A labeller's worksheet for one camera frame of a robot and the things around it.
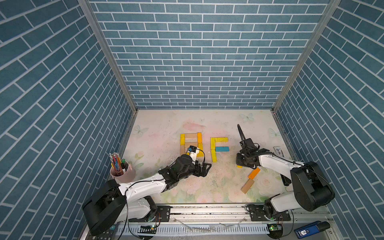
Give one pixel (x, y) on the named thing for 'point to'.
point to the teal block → (222, 149)
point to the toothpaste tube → (278, 151)
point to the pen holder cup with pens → (121, 170)
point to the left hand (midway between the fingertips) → (208, 166)
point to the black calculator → (109, 234)
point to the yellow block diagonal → (239, 166)
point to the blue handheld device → (311, 229)
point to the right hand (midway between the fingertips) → (239, 161)
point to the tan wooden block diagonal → (188, 144)
